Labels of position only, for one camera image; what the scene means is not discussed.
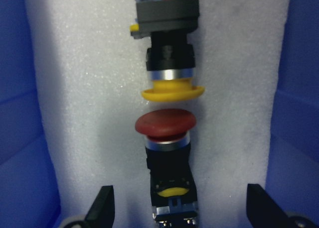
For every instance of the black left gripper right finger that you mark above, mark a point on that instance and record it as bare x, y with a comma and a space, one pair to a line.
263, 212

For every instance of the yellow mushroom push button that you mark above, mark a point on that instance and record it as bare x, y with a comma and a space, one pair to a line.
170, 60

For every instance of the blue left plastic bin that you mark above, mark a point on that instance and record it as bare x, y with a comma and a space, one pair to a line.
70, 84

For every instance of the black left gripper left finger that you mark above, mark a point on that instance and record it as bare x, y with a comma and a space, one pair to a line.
102, 212

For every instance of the red mushroom push button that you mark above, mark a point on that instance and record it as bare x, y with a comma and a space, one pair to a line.
172, 186

